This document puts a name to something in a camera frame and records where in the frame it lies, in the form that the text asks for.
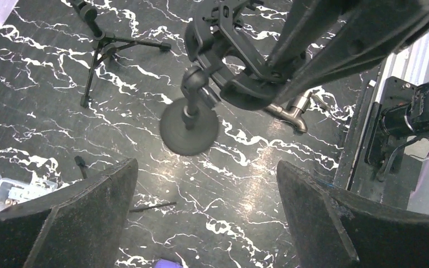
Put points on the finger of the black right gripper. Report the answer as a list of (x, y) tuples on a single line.
[(306, 22), (373, 30)]

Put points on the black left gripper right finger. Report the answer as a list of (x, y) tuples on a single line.
[(333, 227)]

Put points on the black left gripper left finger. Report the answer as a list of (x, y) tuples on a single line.
[(76, 226)]

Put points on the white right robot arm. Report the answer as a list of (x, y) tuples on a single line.
[(410, 119)]

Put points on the black tripod under purple mic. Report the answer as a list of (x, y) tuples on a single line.
[(105, 44)]

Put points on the purple microphone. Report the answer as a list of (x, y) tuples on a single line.
[(162, 263)]

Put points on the clear plastic parts box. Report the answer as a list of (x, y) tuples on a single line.
[(13, 192)]

